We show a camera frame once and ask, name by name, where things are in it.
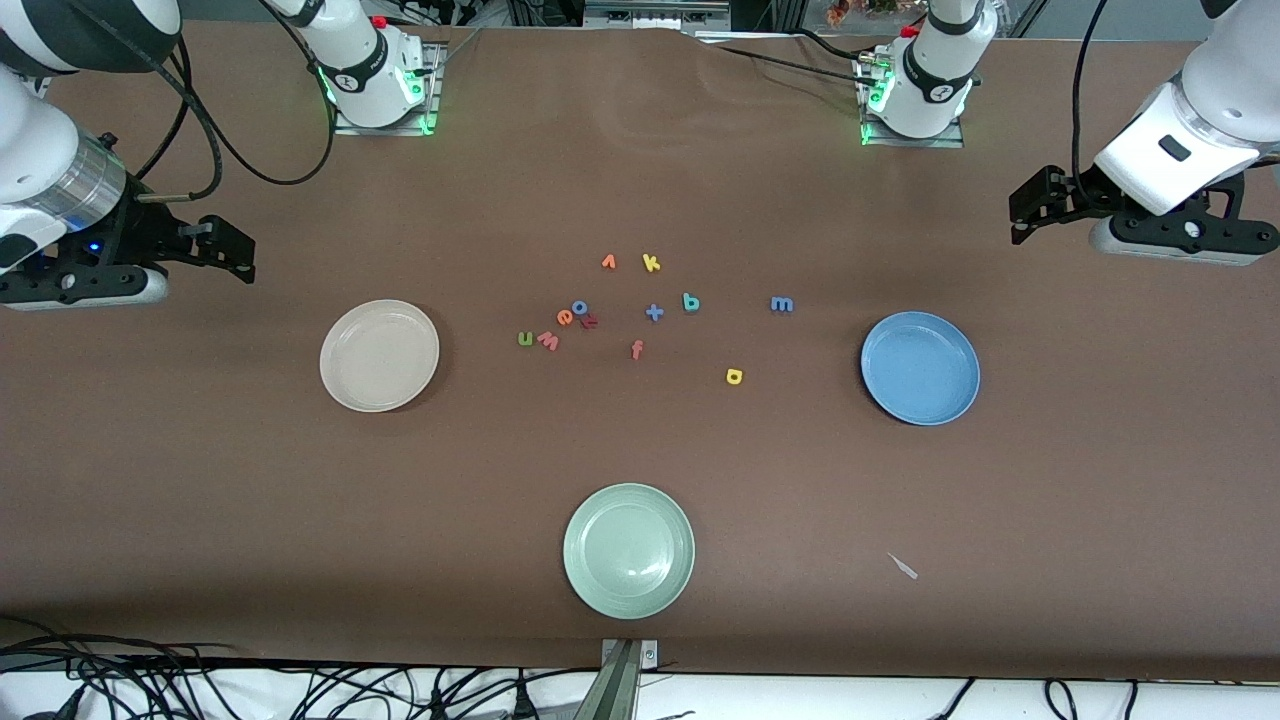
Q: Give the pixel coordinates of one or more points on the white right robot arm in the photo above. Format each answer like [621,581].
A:
[30,150]

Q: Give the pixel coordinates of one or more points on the orange brown dried plant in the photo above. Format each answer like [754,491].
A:
[840,10]

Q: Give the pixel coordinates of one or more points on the red letter w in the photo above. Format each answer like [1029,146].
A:
[549,342]

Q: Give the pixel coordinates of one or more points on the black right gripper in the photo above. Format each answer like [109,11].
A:
[135,237]

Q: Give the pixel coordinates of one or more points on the beige brown plate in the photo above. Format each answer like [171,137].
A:
[378,355]

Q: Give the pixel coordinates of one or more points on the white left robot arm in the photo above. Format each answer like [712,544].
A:
[1220,90]

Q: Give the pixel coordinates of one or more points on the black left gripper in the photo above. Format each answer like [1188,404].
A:
[1081,189]

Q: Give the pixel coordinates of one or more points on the pale green plate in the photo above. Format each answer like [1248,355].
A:
[628,550]

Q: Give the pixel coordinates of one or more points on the small white paper scrap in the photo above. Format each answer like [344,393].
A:
[905,568]

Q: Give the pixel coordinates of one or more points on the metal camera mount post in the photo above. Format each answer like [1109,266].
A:
[622,680]

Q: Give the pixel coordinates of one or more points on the grey metal frame piece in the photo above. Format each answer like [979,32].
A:
[655,12]

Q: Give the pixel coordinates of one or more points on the blue plate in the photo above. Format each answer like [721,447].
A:
[920,368]

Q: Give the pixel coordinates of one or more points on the brown table cover sheet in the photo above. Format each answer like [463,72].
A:
[640,450]

